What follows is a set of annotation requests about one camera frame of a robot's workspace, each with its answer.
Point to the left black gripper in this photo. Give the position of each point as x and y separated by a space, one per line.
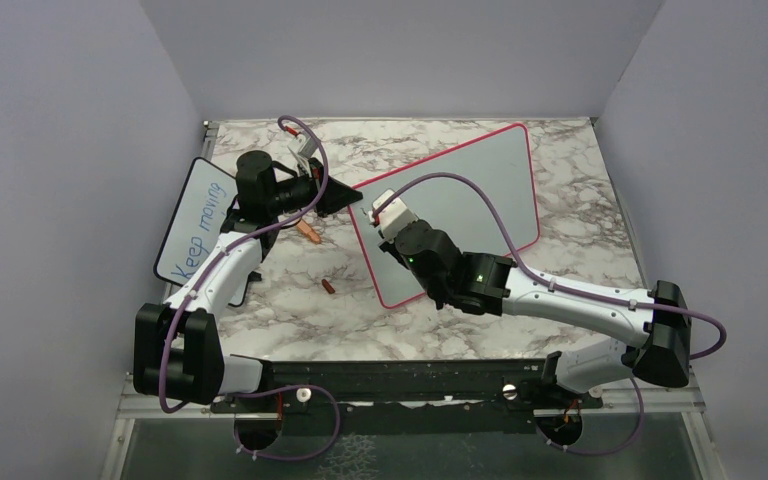
334 196

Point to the brown marker cap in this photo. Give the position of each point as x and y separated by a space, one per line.
328 287

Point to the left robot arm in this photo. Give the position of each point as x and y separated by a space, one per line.
177 351

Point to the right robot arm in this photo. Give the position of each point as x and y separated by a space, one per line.
647 334

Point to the black framed written whiteboard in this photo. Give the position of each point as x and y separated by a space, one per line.
207 194

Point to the pink framed whiteboard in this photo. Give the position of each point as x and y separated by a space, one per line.
465 186

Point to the orange eraser block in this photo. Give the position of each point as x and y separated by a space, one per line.
308 232

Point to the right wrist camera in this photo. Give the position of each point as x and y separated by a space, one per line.
392 218

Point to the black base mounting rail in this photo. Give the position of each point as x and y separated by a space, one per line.
403 397

